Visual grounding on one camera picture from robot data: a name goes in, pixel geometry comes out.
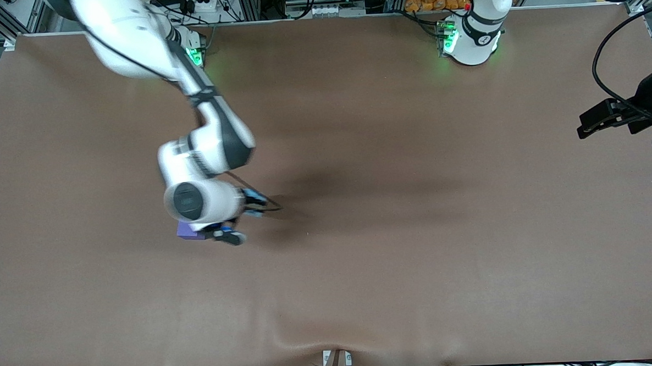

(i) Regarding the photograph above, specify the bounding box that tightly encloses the white terminal strip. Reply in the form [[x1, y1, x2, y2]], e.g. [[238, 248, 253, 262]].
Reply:
[[287, 2, 369, 19]]

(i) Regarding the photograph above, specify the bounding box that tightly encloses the white power strip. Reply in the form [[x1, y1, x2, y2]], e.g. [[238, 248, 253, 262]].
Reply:
[[178, 0, 225, 15]]

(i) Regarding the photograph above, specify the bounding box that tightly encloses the purple foam block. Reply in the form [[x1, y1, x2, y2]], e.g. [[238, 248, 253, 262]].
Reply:
[[177, 220, 207, 243]]

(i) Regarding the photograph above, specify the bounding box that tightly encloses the aluminium frame rack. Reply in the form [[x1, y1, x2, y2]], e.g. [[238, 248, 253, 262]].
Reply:
[[0, 0, 652, 52]]

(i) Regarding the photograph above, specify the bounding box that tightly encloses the brown table mat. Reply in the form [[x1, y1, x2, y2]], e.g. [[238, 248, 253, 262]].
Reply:
[[0, 1, 652, 366]]

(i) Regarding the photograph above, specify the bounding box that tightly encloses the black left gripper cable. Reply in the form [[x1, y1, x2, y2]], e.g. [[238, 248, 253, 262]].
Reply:
[[585, 0, 652, 127]]

